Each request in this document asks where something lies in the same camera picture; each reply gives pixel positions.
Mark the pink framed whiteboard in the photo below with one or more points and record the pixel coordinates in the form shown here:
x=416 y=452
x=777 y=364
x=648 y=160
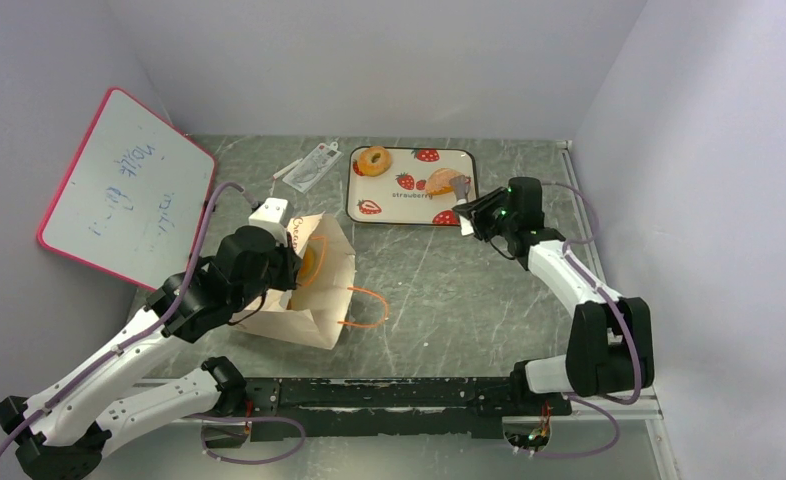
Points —
x=132 y=200

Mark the fake orange donut bread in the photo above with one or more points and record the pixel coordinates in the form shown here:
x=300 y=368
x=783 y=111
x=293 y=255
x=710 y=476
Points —
x=373 y=162

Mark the small plastic packet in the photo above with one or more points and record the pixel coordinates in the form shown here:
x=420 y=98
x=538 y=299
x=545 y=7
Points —
x=313 y=166

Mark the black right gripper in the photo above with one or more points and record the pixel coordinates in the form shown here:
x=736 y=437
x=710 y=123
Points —
x=474 y=211

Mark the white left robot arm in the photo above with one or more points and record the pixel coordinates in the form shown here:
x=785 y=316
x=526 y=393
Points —
x=64 y=431

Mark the white marker pen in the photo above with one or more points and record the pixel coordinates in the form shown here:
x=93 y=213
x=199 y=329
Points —
x=285 y=170

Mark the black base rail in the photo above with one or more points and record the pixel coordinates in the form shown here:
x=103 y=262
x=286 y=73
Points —
x=478 y=407

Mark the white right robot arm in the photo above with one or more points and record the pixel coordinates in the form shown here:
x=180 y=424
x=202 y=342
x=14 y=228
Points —
x=609 y=352

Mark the beige paper bag orange handles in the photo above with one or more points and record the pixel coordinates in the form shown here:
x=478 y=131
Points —
x=315 y=313

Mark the metal kitchen tongs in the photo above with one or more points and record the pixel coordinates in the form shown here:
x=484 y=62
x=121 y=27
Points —
x=461 y=188

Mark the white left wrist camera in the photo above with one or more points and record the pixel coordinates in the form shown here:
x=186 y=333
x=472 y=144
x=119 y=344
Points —
x=273 y=215

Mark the strawberry print tray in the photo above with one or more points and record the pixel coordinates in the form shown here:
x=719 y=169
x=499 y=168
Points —
x=397 y=197

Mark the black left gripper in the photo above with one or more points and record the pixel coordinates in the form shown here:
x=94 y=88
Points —
x=291 y=265

